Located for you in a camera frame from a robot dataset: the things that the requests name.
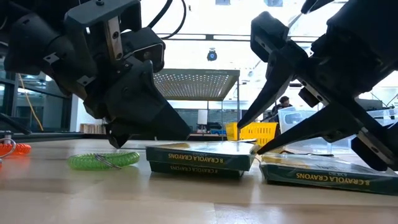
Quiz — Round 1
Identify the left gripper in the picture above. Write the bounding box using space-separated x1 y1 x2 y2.
62 0 192 149

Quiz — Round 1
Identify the clear plastic container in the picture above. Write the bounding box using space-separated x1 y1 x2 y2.
277 105 398 156

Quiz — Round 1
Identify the wooden slat crate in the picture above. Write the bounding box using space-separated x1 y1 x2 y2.
80 123 106 134

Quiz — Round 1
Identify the red coil keychain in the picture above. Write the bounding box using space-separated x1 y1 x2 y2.
0 138 32 157

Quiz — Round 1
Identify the yellow hanging cable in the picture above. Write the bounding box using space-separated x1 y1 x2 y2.
17 73 44 131

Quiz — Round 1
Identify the Crayola crayon box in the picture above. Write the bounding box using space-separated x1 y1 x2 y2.
149 161 245 180
145 141 261 172
259 152 398 196

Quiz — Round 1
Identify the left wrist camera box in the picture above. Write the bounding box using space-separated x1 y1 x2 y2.
120 27 166 73

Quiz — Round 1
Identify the green coil keychain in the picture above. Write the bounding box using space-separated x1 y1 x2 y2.
67 151 141 171

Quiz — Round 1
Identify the black desktop monitor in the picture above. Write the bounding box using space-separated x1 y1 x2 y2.
354 98 384 111

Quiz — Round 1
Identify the black table frame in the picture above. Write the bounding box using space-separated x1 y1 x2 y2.
12 132 228 141

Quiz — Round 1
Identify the yellow plastic basket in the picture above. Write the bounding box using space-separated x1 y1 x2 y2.
225 121 279 147

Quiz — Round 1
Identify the white background panel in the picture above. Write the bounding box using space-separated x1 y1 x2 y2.
197 108 208 125

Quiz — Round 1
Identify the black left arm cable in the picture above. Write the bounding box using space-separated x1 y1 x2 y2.
147 0 187 40

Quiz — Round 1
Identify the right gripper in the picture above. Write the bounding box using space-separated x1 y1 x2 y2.
238 11 398 172

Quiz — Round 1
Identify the green perforated metal shelf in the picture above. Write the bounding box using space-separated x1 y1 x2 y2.
154 68 241 141

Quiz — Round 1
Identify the overhead light bar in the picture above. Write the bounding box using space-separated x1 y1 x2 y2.
155 32 312 43

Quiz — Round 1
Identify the person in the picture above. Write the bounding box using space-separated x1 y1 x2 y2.
269 95 294 123

